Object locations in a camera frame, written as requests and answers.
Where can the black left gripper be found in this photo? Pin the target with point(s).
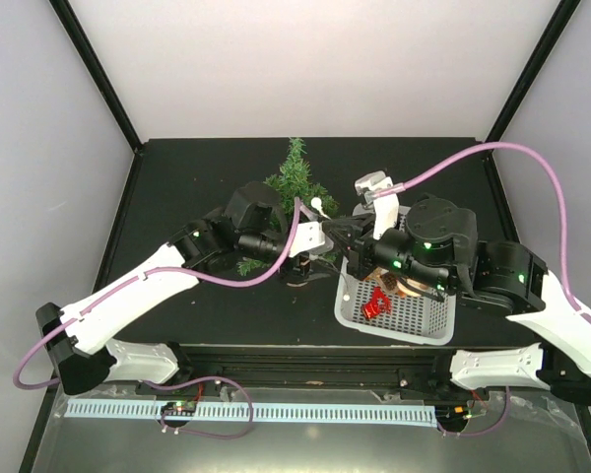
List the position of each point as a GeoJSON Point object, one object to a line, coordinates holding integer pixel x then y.
{"type": "Point", "coordinates": [296, 271]}

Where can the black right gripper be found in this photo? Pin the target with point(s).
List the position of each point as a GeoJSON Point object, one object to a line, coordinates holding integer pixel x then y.
{"type": "Point", "coordinates": [355, 247]}

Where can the white string lights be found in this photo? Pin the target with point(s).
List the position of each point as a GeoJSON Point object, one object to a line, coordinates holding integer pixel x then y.
{"type": "Point", "coordinates": [325, 217]}

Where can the small green christmas tree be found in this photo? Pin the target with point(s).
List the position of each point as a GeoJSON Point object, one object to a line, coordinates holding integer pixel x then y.
{"type": "Point", "coordinates": [294, 180]}

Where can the white perforated plastic basket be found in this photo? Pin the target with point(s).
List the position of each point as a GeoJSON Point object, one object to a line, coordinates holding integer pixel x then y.
{"type": "Point", "coordinates": [419, 321]}

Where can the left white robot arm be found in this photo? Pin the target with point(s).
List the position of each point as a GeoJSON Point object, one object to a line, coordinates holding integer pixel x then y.
{"type": "Point", "coordinates": [230, 247]}

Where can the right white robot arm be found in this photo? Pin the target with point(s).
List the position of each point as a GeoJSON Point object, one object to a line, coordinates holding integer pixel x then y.
{"type": "Point", "coordinates": [506, 279]}

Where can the pine cone ornament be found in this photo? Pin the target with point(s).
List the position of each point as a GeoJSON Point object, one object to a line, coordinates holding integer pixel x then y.
{"type": "Point", "coordinates": [388, 282]}

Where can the red reindeer ornament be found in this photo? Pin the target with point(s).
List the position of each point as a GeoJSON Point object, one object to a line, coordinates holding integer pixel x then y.
{"type": "Point", "coordinates": [378, 304]}

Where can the snowman ornament with hat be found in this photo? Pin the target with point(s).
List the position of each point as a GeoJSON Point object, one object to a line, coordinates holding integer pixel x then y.
{"type": "Point", "coordinates": [411, 288]}

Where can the left green circuit board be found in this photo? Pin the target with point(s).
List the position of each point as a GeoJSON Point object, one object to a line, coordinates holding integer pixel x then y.
{"type": "Point", "coordinates": [179, 408]}

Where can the right circuit board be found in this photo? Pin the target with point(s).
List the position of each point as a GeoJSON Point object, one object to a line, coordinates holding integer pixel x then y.
{"type": "Point", "coordinates": [454, 412]}

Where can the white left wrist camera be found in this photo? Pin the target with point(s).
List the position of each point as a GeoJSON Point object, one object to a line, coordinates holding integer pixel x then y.
{"type": "Point", "coordinates": [309, 238]}

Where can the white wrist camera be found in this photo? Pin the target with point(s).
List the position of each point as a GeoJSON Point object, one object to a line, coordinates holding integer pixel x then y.
{"type": "Point", "coordinates": [379, 202]}
{"type": "Point", "coordinates": [309, 238]}

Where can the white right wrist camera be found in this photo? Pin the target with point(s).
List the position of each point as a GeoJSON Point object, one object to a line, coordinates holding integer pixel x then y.
{"type": "Point", "coordinates": [379, 202]}

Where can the white slotted cable duct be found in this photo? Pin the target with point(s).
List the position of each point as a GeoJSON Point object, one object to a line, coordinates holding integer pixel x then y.
{"type": "Point", "coordinates": [258, 412]}

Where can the right black frame post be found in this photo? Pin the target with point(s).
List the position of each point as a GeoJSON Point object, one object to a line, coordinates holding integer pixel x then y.
{"type": "Point", "coordinates": [541, 52]}

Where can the black frame post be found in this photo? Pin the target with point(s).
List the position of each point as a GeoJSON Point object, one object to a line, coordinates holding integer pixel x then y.
{"type": "Point", "coordinates": [541, 52]}
{"type": "Point", "coordinates": [73, 28]}

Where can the left black frame post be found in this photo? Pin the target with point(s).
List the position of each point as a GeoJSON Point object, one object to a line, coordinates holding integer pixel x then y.
{"type": "Point", "coordinates": [73, 28]}

